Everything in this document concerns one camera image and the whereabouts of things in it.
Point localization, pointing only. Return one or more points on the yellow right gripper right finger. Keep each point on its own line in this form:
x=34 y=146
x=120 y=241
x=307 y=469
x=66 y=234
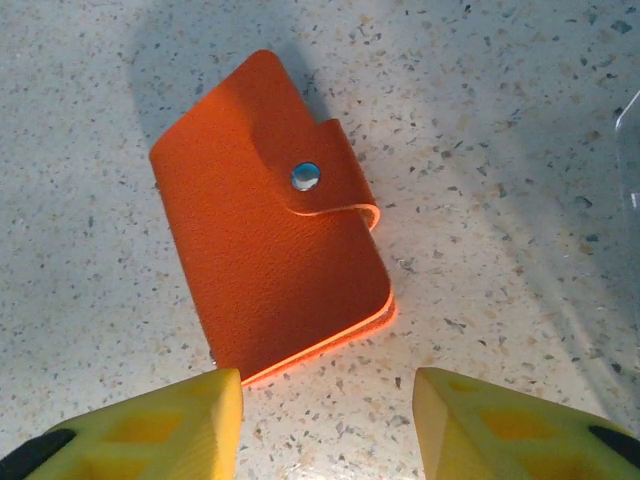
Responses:
x=500 y=440

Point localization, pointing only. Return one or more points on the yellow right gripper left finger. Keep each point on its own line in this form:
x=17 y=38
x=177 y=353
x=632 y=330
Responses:
x=165 y=435

